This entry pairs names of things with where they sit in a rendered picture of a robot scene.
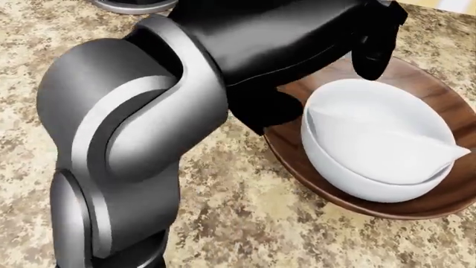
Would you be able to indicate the dark brown wooden bowl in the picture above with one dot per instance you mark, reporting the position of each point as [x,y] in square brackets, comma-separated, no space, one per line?
[427,81]

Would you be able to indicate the small white ceramic bowl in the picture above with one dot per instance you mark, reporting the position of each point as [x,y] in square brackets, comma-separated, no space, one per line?
[375,136]

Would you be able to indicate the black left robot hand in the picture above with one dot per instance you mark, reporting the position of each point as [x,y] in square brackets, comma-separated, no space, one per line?
[267,39]

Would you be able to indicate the large white ceramic bowl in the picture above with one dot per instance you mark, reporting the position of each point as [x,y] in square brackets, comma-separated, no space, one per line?
[334,174]

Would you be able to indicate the silver black round object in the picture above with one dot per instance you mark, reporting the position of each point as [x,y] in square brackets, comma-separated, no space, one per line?
[134,6]

